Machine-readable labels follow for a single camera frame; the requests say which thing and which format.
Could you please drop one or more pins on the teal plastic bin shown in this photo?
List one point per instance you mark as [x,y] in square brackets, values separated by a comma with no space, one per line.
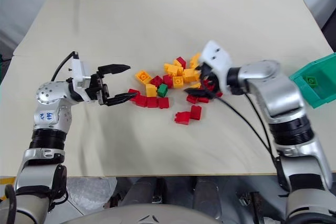
[321,82]

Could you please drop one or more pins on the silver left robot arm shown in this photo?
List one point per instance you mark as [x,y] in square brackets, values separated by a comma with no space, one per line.
[47,95]

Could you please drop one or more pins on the clear plastic bubble wrap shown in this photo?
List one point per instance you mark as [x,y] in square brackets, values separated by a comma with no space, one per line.
[89,191]

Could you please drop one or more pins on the dark grey rounded shape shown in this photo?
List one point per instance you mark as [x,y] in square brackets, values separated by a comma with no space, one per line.
[140,191]

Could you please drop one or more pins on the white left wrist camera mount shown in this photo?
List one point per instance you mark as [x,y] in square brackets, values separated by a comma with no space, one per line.
[78,73]

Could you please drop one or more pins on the yellow toy block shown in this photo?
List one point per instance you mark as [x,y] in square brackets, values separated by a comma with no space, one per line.
[191,75]
[195,85]
[178,63]
[195,60]
[172,69]
[151,90]
[143,76]
[178,81]

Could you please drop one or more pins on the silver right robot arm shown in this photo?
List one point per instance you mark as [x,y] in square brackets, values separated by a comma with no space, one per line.
[283,95]

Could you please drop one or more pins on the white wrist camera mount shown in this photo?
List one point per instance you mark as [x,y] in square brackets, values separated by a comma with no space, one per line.
[78,73]
[216,57]

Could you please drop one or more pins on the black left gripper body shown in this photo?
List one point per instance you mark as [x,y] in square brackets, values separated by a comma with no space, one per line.
[98,87]

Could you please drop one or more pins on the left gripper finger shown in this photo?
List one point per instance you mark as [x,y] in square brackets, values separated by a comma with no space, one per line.
[114,68]
[120,98]

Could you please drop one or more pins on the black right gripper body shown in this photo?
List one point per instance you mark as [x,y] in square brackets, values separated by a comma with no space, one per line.
[211,81]

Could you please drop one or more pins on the red toy block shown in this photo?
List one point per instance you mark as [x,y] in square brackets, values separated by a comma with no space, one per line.
[163,102]
[141,101]
[210,85]
[192,98]
[168,80]
[152,102]
[182,118]
[181,62]
[203,100]
[156,80]
[195,112]
[133,95]

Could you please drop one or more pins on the green toy block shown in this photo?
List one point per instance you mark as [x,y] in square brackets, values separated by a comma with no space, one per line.
[311,81]
[162,90]

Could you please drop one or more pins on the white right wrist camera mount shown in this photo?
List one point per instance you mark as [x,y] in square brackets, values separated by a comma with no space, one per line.
[216,57]

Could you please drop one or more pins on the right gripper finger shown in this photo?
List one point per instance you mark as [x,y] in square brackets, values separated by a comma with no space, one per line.
[201,69]
[200,92]

